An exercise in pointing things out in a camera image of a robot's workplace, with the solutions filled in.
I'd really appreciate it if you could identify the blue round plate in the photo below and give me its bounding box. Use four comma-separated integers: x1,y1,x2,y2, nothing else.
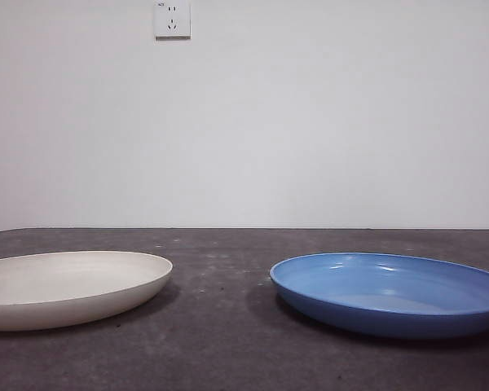
268,251,489,340

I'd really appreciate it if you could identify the white round plate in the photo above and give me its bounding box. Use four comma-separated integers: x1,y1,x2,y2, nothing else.
0,250,174,332

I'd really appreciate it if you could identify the white wall socket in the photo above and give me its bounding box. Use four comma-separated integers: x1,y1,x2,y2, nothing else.
153,1,192,42

